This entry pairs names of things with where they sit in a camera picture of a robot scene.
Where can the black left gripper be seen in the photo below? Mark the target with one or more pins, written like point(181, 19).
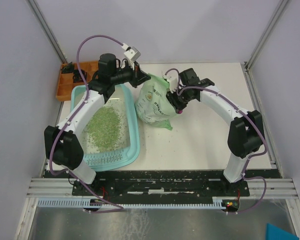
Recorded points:
point(138, 77)

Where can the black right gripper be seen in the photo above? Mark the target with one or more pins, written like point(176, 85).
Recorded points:
point(171, 97)

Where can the green cat litter bag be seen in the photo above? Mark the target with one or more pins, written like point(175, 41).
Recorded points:
point(152, 105)

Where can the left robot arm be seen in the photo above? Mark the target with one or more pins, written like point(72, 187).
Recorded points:
point(62, 146)

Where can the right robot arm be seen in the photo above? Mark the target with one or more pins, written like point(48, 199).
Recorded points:
point(246, 129)

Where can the green litter pellets pile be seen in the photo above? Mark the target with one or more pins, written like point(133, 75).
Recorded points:
point(107, 130)

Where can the teal plastic litter box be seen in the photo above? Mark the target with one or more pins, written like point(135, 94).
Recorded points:
point(106, 161)

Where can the orange wooden compartment tray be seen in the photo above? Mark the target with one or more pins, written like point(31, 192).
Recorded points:
point(65, 81)

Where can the small circuit board with LEDs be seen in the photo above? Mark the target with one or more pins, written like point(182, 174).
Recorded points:
point(232, 205)

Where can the blue foam pad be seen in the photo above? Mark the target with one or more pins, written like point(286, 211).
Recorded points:
point(273, 232)

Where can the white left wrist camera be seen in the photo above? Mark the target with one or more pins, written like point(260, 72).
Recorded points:
point(131, 54)

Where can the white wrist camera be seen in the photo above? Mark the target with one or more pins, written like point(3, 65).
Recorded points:
point(171, 79)
point(131, 54)

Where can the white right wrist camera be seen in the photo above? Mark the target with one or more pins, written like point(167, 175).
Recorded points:
point(171, 79)

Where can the black ring part in tray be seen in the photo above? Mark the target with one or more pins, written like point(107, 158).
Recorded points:
point(77, 78)

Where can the black mounting base plate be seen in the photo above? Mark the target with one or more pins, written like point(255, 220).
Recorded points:
point(201, 183)

